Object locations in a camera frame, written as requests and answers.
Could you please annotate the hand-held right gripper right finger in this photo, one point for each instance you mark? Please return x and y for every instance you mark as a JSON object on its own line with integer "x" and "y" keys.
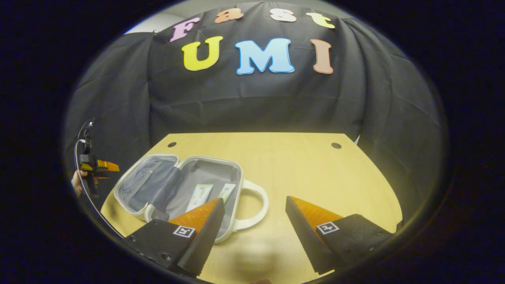
{"x": 305, "y": 236}

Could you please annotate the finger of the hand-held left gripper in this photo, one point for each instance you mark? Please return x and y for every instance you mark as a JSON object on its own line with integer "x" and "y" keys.
{"x": 104, "y": 167}

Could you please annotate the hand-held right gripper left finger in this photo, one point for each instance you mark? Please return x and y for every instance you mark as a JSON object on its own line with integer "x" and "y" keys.
{"x": 205, "y": 240}

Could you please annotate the white green skin care tube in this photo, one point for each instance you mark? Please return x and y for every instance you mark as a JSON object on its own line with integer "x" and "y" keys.
{"x": 227, "y": 192}
{"x": 199, "y": 197}

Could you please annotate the black backdrop cloth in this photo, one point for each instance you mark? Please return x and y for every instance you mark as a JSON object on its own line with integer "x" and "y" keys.
{"x": 256, "y": 102}

